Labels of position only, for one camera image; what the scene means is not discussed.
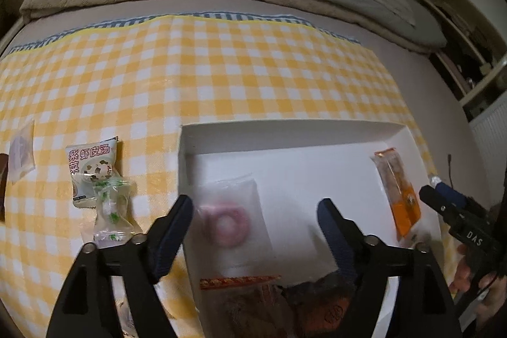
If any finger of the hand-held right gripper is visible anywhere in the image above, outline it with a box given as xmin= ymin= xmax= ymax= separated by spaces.
xmin=432 ymin=181 xmax=490 ymax=214
xmin=419 ymin=185 xmax=468 ymax=228

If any black red mooncake packet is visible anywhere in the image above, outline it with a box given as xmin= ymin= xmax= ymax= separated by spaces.
xmin=283 ymin=271 xmax=381 ymax=338

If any clear packet with pink ring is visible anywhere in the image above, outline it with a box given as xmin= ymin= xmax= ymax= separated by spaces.
xmin=190 ymin=175 xmax=274 ymax=269

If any orange biscuit packet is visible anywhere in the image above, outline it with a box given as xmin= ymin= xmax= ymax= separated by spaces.
xmin=372 ymin=148 xmax=422 ymax=239

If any yellow checked mat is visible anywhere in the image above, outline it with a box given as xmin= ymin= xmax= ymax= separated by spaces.
xmin=0 ymin=12 xmax=456 ymax=338

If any white wall shelf niche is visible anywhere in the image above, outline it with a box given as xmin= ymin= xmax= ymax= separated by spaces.
xmin=412 ymin=0 xmax=507 ymax=121

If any white cardboard tray box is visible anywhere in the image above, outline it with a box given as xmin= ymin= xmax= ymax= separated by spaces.
xmin=178 ymin=120 xmax=446 ymax=338

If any clear packet with grey ring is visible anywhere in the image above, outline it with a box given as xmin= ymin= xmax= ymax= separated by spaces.
xmin=9 ymin=119 xmax=37 ymax=186

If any small dark brown packet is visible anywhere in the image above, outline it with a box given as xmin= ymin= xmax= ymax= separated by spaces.
xmin=0 ymin=153 xmax=10 ymax=222

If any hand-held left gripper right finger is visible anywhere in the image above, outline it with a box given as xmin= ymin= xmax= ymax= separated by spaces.
xmin=317 ymin=197 xmax=464 ymax=338

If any green candy clear wrapper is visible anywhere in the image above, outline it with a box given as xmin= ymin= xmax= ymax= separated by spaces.
xmin=80 ymin=177 xmax=144 ymax=246

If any blue striped cloth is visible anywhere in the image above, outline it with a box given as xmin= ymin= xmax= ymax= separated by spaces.
xmin=8 ymin=9 xmax=361 ymax=55

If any person's right hand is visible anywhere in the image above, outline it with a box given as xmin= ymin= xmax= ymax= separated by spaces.
xmin=449 ymin=243 xmax=482 ymax=297

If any white soup packet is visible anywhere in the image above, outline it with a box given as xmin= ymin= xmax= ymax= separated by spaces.
xmin=64 ymin=136 xmax=120 ymax=209

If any red biscuit packet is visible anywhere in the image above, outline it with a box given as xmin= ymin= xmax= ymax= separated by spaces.
xmin=199 ymin=275 xmax=284 ymax=338

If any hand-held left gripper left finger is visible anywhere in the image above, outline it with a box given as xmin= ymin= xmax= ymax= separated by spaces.
xmin=45 ymin=195 xmax=195 ymax=338

